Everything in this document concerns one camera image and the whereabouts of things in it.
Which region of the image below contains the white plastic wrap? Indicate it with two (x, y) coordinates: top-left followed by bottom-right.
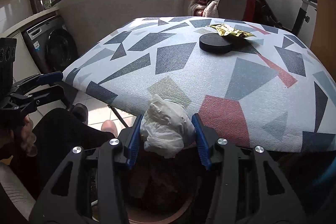
(139, 94), (196, 159)

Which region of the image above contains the black round lid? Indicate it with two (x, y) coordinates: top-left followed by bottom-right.
(199, 33), (232, 54)

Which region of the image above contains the gold foil wrapper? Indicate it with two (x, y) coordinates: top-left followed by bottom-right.
(209, 23), (254, 38)

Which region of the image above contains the brown round trash bin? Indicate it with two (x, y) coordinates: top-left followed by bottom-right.
(122, 147), (201, 223)

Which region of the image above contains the person's left hand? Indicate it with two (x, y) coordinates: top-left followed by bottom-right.
(21, 115), (37, 157)

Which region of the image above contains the grey washing machine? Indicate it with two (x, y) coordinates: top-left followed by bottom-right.
(22, 15), (79, 74)

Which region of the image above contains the black shoe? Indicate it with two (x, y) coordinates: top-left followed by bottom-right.
(71, 103), (88, 125)

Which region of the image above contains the geometric patterned table cover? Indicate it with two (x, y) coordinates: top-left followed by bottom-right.
(63, 16), (335, 152)

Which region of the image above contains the wooden wardrobe panel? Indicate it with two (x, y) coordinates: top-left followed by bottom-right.
(310, 0), (335, 78)

